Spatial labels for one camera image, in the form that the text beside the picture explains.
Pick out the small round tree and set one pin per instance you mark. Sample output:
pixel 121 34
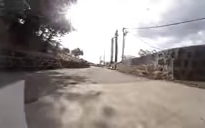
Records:
pixel 77 52

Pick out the large dark tree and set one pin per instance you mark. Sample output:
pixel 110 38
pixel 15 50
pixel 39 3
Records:
pixel 26 23

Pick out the grey stone block wall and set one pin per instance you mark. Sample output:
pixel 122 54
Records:
pixel 186 63

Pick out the dark stone wall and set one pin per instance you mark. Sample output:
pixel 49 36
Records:
pixel 30 61

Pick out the grey concrete road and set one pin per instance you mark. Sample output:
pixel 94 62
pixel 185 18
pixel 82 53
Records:
pixel 116 100

